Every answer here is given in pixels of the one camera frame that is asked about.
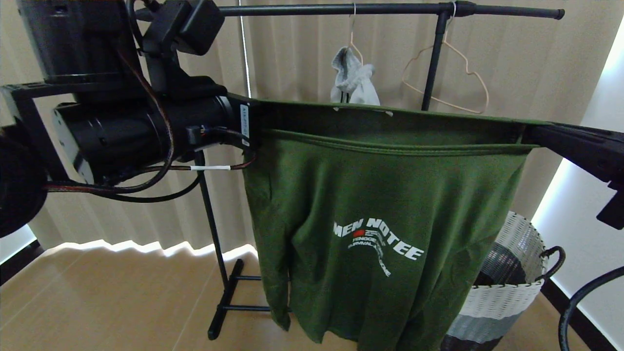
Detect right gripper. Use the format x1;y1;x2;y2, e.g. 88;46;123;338
596;178;624;231

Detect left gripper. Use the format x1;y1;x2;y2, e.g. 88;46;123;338
51;88;262;186

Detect pale grey shorts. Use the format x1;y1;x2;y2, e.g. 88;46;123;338
331;46;381;106

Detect green garment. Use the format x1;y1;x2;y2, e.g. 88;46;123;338
242;99;551;351

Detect pink clothes hanger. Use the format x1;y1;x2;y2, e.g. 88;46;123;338
402;5;489;115
348;2;364;66

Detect white laundry basket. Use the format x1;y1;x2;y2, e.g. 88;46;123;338
441;211;567;351

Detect black clothes rack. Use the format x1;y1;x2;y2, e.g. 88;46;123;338
133;1;566;341

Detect beige curtain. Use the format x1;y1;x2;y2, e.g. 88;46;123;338
0;0;624;256

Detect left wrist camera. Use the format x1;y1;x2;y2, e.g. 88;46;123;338
144;0;226;57

